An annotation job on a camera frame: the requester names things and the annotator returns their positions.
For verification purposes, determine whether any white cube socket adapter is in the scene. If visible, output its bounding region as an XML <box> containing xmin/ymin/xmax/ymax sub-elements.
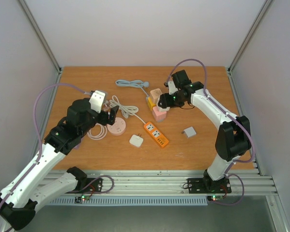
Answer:
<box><xmin>157</xmin><ymin>106</ymin><xmax>170</xmax><ymax>112</ymax></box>

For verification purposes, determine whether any yellow cube socket adapter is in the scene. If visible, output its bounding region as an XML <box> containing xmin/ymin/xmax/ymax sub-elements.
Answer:
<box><xmin>146</xmin><ymin>96</ymin><xmax>156</xmax><ymax>111</ymax></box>

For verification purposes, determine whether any tan cube adapter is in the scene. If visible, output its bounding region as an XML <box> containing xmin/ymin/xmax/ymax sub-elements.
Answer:
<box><xmin>150</xmin><ymin>88</ymin><xmax>162</xmax><ymax>104</ymax></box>

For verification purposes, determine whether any pink cube adapter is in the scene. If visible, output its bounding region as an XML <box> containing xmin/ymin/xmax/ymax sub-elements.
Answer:
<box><xmin>152</xmin><ymin>106</ymin><xmax>167</xmax><ymax>122</ymax></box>

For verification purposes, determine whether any blue power strip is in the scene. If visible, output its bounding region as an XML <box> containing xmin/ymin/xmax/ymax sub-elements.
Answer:
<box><xmin>115</xmin><ymin>79</ymin><xmax>150</xmax><ymax>97</ymax></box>

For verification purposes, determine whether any grey cube adapter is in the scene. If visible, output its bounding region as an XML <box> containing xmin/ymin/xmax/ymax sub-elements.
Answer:
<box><xmin>182</xmin><ymin>127</ymin><xmax>197</xmax><ymax>138</ymax></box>

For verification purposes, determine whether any white plug adapter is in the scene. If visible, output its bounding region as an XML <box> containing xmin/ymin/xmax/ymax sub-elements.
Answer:
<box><xmin>129</xmin><ymin>134</ymin><xmax>144</xmax><ymax>148</ymax></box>

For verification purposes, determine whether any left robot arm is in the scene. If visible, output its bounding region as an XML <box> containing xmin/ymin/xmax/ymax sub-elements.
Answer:
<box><xmin>0</xmin><ymin>98</ymin><xmax>119</xmax><ymax>232</ymax></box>

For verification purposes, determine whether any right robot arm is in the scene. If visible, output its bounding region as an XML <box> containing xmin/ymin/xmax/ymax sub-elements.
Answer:
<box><xmin>157</xmin><ymin>70</ymin><xmax>252</xmax><ymax>192</ymax></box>

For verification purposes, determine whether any pink round power strip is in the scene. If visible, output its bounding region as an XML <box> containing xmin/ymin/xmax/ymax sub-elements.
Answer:
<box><xmin>87</xmin><ymin>116</ymin><xmax>126</xmax><ymax>141</ymax></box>

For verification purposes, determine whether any orange power strip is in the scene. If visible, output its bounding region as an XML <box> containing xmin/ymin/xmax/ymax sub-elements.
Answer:
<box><xmin>143</xmin><ymin>121</ymin><xmax>169</xmax><ymax>148</ymax></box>

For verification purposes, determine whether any white orange-strip cord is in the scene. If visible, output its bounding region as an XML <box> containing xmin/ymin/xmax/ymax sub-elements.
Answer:
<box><xmin>108</xmin><ymin>95</ymin><xmax>148</xmax><ymax>124</ymax></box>

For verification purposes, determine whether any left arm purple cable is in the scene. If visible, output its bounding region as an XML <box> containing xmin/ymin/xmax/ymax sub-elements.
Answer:
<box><xmin>0</xmin><ymin>83</ymin><xmax>91</xmax><ymax>232</ymax></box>

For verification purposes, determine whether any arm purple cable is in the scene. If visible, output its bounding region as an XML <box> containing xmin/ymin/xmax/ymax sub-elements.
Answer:
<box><xmin>0</xmin><ymin>83</ymin><xmax>91</xmax><ymax>232</ymax></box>
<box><xmin>166</xmin><ymin>58</ymin><xmax>256</xmax><ymax>206</ymax></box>

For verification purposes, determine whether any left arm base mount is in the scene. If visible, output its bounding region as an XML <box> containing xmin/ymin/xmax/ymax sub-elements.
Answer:
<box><xmin>81</xmin><ymin>178</ymin><xmax>103</xmax><ymax>194</ymax></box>

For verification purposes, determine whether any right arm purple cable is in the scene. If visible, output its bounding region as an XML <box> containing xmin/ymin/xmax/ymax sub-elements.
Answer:
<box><xmin>166</xmin><ymin>58</ymin><xmax>256</xmax><ymax>206</ymax></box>

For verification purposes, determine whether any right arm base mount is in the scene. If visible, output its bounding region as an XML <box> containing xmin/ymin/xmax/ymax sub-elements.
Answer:
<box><xmin>182</xmin><ymin>177</ymin><xmax>232</xmax><ymax>194</ymax></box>

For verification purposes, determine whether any blue cable tray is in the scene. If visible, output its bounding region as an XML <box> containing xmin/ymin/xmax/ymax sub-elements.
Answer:
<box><xmin>49</xmin><ymin>196</ymin><xmax>208</xmax><ymax>207</ymax></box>

